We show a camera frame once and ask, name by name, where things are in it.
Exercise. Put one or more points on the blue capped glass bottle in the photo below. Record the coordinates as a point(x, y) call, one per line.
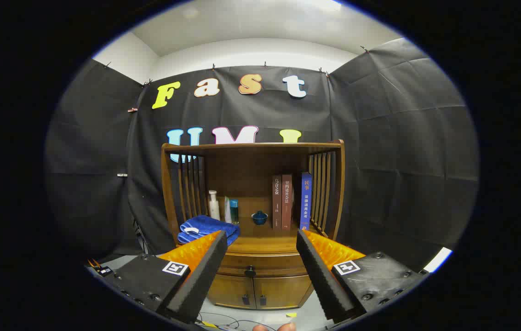
point(234, 214)

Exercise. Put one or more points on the white pump bottle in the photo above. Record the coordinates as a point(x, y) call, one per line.
point(214, 209)

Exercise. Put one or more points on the wooden cabinet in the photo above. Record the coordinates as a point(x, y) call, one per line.
point(246, 170)

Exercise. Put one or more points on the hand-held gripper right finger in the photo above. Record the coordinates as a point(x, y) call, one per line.
point(317, 271)

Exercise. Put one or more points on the wooden countertop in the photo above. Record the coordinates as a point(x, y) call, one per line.
point(265, 233)

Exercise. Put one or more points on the blue book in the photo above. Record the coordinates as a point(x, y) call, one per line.
point(306, 202)

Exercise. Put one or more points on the dark brown book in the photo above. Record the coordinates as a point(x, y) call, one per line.
point(277, 202)

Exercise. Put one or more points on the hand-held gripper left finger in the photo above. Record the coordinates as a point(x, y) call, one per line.
point(205, 271)

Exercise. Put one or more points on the dark blue lidded teacup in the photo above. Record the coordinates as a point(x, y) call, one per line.
point(259, 218)

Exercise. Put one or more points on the wooden cabinet door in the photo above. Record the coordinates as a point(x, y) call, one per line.
point(283, 289)
point(230, 289)

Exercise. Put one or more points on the yellow black floor tape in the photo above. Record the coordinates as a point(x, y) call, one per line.
point(209, 324)

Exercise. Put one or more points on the blue folded towel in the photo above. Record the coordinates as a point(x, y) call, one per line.
point(205, 226)

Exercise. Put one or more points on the reddish brown book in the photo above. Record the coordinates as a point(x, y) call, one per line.
point(287, 202)

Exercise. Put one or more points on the white tube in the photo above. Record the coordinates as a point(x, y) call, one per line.
point(226, 211)

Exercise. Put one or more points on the wooden drawer with black knob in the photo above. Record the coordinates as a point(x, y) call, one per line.
point(269, 263)

